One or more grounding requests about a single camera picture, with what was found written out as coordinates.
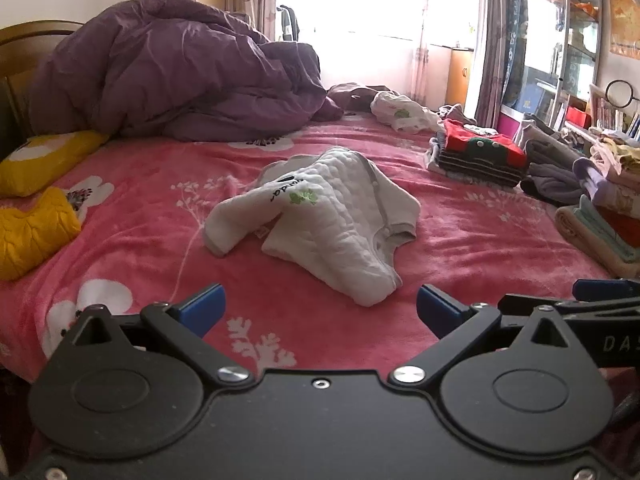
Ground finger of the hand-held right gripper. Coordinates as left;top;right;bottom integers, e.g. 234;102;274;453
499;279;640;322

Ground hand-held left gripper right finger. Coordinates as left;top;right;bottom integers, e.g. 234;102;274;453
388;284;599;387

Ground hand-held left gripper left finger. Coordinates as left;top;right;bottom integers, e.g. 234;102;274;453
55;283;252;387

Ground white quilted baby garment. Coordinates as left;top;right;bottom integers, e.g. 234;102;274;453
204;146;422;308

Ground stack of pastel folded clothes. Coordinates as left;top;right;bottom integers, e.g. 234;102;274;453
555;140;640;279

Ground striped folded clothes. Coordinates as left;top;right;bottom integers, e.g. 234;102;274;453
425;132;525;190

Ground hanging dark clothes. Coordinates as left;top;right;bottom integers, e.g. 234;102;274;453
277;5;302;44

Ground pink floral blanket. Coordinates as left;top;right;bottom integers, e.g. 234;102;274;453
0;110;640;386

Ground row of books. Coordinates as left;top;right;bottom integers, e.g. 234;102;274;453
590;95;640;142

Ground yellow knit sweater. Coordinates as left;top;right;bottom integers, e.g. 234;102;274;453
0;187;84;282

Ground round mirror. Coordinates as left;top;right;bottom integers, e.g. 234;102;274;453
604;80;636;109

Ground white clothing with green print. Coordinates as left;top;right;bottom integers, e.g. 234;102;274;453
370;91;446;135

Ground yellow pillow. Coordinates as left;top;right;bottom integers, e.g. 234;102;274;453
0;130;112;199

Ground purple duvet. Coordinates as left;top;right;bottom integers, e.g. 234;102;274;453
27;0;346;143

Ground mauve cloth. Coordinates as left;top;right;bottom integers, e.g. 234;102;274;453
327;82;396;114

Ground orange cabinet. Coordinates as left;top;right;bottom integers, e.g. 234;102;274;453
445;45;476;111

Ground glass display cabinet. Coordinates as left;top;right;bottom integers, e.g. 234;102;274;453
500;0;604;132

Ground wooden headboard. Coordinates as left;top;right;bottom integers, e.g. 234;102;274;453
0;20;86;161

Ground wall poster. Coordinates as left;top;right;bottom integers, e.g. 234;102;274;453
608;0;640;59

